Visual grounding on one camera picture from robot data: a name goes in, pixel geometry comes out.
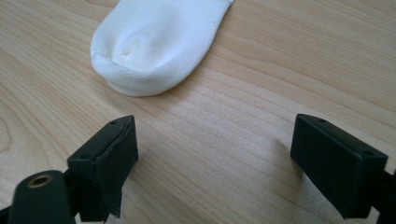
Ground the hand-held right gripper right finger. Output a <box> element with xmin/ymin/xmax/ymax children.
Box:
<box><xmin>290</xmin><ymin>113</ymin><xmax>390</xmax><ymax>220</ymax></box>

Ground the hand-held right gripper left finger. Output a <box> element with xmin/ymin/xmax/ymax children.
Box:
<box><xmin>66</xmin><ymin>115</ymin><xmax>139</xmax><ymax>223</ymax></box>

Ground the white sock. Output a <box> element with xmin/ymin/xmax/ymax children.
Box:
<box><xmin>90</xmin><ymin>0</ymin><xmax>235</xmax><ymax>98</ymax></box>

